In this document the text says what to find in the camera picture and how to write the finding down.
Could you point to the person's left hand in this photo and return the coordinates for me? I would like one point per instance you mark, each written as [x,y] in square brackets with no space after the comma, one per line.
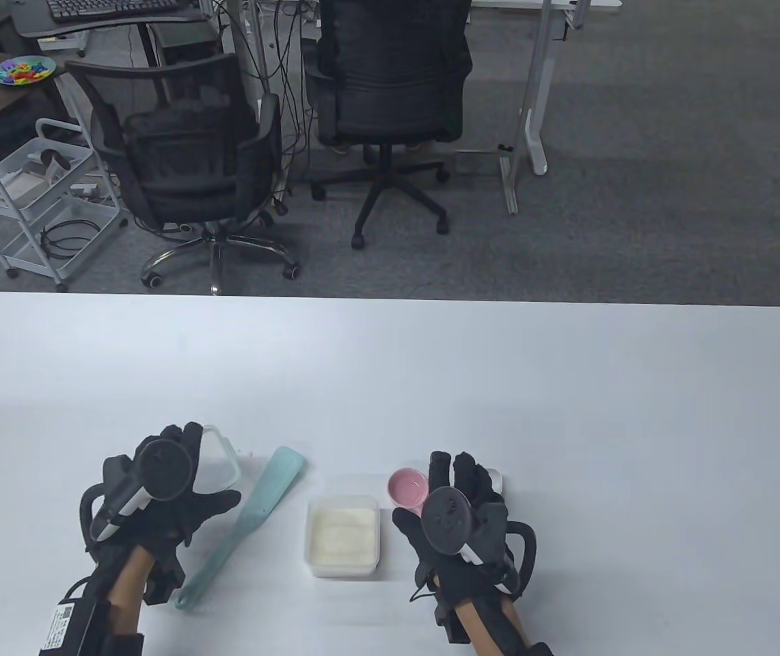
[205,509]

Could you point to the person's right hand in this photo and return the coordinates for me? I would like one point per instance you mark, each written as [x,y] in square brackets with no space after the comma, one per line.
[468,478]

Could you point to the white plastic coffee spoon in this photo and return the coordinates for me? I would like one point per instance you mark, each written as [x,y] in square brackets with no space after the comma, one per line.
[496,478]

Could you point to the mint green container lid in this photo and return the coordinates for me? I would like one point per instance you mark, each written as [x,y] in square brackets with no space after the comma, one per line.
[219,465]

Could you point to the mint green dessert spatula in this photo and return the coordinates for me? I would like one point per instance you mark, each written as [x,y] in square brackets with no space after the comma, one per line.
[273,485]

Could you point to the white sugar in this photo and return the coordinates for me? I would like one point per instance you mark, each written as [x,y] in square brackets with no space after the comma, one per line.
[342,536]

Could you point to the clear plastic sugar container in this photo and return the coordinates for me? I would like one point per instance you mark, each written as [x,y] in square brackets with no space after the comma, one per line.
[345,574]

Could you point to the person's left forearm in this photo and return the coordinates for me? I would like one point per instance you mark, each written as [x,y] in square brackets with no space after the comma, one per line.
[128,588]

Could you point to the person's right forearm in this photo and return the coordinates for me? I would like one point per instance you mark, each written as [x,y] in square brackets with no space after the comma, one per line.
[492,625]

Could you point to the black box with white label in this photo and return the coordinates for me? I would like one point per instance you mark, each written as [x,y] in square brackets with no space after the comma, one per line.
[68,629]

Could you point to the grey floor socket box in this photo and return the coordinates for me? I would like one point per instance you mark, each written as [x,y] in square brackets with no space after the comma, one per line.
[477,162]

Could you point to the white rolling cart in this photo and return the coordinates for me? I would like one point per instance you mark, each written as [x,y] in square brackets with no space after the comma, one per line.
[20,247]

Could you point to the black mesh office chair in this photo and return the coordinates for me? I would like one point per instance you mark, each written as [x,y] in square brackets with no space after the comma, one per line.
[184,157]

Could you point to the black padded office chair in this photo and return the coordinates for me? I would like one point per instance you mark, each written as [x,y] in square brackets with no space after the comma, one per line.
[390,82]

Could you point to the black computer tower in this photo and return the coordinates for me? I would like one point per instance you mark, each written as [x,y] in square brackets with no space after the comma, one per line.
[184,44]

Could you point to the green plate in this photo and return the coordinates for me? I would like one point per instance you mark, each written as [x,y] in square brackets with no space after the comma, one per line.
[48,68]

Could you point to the pile of colourful blocks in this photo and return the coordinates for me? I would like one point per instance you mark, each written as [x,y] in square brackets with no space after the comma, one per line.
[20,71]

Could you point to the black keyboard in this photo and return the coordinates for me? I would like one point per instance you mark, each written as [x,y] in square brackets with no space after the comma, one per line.
[109,7]

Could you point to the black desk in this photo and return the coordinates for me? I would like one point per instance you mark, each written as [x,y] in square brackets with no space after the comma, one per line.
[41,24]

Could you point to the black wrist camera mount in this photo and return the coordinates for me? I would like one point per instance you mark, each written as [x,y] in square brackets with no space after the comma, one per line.
[163,581]
[451,622]

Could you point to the white desk frame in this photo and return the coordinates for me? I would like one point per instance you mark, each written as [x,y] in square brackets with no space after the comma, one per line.
[533,89]

